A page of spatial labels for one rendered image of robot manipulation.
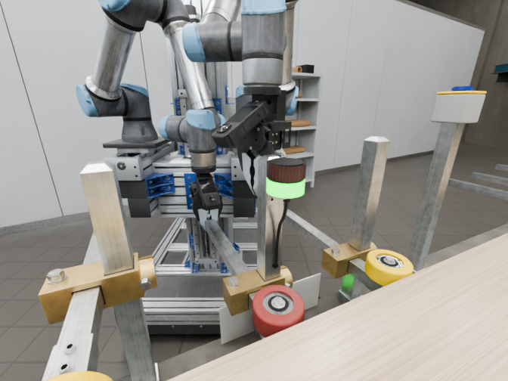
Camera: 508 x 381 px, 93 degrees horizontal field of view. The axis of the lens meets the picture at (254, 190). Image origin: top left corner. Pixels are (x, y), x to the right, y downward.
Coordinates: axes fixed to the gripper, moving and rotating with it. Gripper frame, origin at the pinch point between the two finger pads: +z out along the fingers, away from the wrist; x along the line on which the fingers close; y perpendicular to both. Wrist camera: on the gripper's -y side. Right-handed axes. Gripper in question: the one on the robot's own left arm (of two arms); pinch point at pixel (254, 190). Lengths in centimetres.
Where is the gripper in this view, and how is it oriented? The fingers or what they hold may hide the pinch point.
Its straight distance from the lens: 50.7
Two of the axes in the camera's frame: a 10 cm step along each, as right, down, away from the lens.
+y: 7.1, -2.4, 6.6
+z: 0.0, 9.4, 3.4
